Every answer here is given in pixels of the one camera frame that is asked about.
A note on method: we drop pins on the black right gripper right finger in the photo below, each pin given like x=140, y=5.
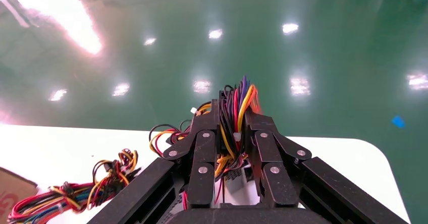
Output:
x=277, y=182

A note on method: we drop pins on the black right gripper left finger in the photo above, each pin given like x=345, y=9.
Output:
x=202, y=182

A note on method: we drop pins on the brown compartment box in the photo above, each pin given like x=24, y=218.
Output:
x=13, y=195

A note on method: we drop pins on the blue tape scrap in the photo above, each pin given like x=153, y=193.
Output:
x=398, y=121

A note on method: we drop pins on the grey metal power supply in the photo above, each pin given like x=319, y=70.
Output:
x=239, y=185

